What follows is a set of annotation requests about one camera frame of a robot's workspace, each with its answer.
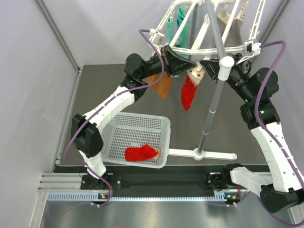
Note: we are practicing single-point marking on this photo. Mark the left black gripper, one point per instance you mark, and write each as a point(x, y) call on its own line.
point(174, 63)

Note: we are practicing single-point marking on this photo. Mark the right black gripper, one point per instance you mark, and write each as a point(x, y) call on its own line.
point(212, 67)

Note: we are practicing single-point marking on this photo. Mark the mint green patterned sock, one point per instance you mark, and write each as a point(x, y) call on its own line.
point(182, 40)

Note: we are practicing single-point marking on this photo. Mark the red sock back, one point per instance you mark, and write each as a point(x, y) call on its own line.
point(193, 79)

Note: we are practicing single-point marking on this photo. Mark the red sock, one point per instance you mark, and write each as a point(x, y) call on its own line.
point(193, 79)
point(139, 154)

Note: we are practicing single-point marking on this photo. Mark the red sock front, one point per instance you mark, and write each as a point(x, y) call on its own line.
point(139, 154)

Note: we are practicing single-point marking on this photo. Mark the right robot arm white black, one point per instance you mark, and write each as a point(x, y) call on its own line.
point(285, 188)

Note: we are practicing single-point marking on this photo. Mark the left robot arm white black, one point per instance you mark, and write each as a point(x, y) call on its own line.
point(87, 129)

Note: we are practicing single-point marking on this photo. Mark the orange brown sock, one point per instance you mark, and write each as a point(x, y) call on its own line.
point(162, 88)

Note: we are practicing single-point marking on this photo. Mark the grey beige sock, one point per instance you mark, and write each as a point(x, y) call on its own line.
point(234, 38)

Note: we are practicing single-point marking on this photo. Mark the beige cuffed sock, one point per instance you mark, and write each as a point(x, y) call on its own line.
point(223, 17)

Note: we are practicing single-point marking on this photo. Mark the white plastic laundry basket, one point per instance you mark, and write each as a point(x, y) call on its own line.
point(128, 130)

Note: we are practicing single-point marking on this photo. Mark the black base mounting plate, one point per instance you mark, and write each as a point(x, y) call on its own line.
point(154, 181)

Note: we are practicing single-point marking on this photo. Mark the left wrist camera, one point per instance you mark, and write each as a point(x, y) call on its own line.
point(156, 37)

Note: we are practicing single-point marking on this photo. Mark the grey slotted cable duct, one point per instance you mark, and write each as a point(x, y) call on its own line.
point(101, 197)

